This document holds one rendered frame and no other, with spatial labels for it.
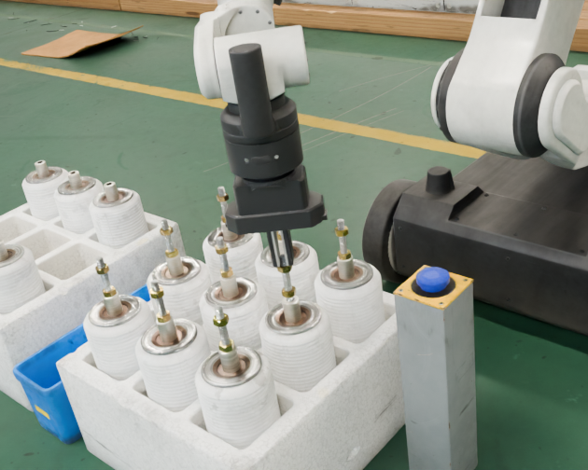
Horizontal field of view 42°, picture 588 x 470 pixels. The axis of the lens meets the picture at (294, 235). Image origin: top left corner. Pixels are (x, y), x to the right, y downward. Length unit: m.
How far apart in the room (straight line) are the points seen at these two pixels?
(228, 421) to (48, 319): 0.50
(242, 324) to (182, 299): 0.12
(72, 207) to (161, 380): 0.59
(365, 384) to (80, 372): 0.41
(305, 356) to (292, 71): 0.37
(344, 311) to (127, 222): 0.53
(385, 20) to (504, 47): 2.08
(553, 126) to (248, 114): 0.45
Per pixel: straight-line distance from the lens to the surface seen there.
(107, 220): 1.43
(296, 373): 1.01
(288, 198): 0.89
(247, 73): 0.79
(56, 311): 1.36
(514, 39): 1.10
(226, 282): 1.06
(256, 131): 0.81
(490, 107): 1.08
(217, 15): 0.90
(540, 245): 1.25
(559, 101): 1.07
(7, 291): 1.34
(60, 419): 1.28
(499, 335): 1.37
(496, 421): 1.21
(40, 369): 1.34
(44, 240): 1.60
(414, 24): 3.08
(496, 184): 1.49
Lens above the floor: 0.83
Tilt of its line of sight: 29 degrees down
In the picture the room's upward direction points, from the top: 9 degrees counter-clockwise
